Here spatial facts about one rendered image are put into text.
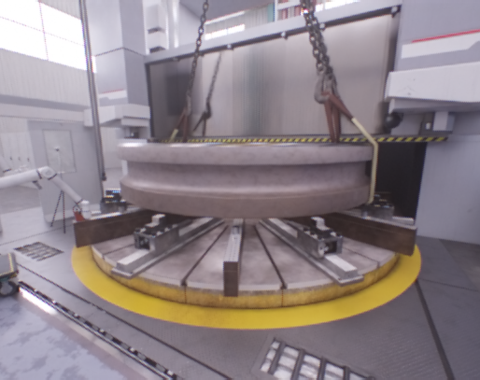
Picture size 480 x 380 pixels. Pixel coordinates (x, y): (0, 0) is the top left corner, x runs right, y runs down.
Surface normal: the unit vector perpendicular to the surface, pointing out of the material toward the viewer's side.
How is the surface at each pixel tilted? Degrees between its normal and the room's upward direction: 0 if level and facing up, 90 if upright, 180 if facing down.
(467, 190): 90
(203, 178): 90
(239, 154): 90
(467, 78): 90
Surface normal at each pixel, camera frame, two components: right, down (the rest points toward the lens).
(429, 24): -0.47, 0.17
